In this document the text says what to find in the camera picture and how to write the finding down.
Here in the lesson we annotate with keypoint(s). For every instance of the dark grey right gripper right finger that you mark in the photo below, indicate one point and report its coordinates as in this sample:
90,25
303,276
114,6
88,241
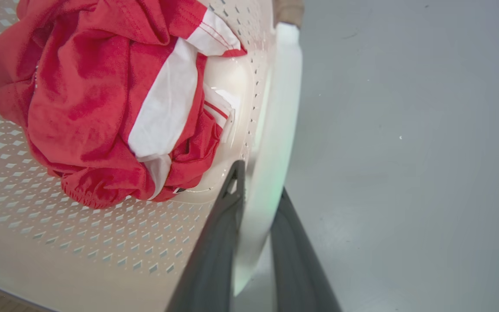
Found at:
297,268

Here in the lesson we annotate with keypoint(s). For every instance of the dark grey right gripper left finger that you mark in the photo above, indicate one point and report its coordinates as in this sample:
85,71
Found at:
215,255

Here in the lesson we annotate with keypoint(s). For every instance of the white perforated plastic laundry basket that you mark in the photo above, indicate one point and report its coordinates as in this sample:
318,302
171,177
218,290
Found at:
102,242

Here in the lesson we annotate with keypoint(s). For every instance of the red and white garment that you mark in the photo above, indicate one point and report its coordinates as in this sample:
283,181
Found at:
98,99

